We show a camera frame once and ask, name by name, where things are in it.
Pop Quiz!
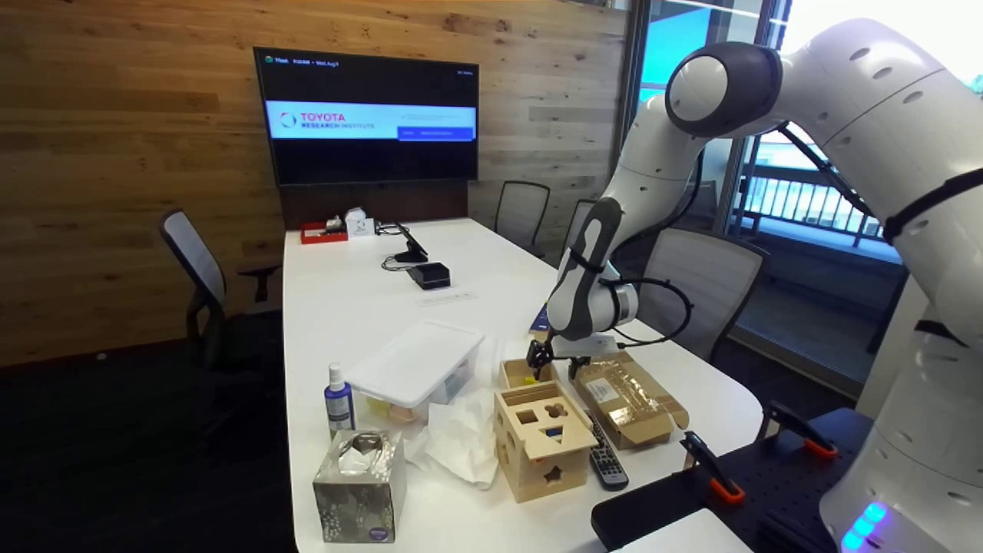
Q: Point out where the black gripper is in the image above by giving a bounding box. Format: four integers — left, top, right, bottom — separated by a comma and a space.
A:
525, 332, 590, 375

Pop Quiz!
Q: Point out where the small wooden crate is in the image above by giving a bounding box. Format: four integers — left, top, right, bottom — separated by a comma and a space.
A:
503, 360, 556, 391

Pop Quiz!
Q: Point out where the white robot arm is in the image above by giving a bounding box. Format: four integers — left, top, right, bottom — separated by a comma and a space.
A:
547, 18, 983, 553

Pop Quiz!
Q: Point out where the wooden shape sorter cube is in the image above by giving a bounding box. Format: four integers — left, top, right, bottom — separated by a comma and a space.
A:
494, 382, 596, 502

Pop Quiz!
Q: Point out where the blue and red book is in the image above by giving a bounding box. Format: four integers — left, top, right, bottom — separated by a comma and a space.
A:
530, 305, 551, 332

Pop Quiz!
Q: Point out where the brown cardboard tray box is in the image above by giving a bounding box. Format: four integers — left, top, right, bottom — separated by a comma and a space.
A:
572, 354, 689, 448

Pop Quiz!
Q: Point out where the white crumpled plastic bag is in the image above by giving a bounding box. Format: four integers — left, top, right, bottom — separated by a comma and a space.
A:
409, 391, 498, 490

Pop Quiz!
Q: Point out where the black conference speaker device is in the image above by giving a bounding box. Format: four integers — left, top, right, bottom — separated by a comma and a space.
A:
409, 262, 453, 291

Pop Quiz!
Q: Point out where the black remote control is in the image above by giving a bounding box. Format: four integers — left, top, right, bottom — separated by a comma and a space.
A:
590, 445, 631, 491

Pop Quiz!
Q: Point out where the grey office chair far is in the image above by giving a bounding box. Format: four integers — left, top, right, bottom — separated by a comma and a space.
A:
494, 181, 551, 248

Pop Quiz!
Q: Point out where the grey office chair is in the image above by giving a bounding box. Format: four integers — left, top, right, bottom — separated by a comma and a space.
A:
639, 229, 762, 360
494, 181, 551, 248
160, 209, 284, 373

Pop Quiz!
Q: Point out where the grey office chair right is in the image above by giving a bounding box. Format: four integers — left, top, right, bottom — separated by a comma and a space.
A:
639, 229, 762, 360

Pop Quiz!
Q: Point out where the blue spray bottle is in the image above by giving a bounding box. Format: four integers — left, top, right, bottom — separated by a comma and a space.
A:
323, 369, 358, 431

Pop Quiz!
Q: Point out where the white box near tv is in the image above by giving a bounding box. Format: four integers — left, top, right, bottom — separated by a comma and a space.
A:
343, 209, 376, 241

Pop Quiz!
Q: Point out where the grey tissue box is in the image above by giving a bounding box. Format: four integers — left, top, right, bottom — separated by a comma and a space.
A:
313, 431, 407, 545

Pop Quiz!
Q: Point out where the red box on table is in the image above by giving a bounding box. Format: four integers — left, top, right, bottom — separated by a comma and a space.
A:
298, 224, 346, 245

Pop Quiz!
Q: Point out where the grey office chair left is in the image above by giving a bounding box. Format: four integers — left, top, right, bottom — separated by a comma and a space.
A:
160, 209, 284, 373

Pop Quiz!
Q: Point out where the black cable on table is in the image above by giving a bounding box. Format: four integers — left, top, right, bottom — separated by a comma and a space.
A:
382, 224, 431, 274

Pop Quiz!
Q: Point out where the orange handled black clamp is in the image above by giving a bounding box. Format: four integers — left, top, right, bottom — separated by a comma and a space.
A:
682, 431, 747, 507

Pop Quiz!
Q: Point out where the wall mounted tv screen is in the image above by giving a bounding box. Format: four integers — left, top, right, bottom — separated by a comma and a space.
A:
252, 47, 481, 188

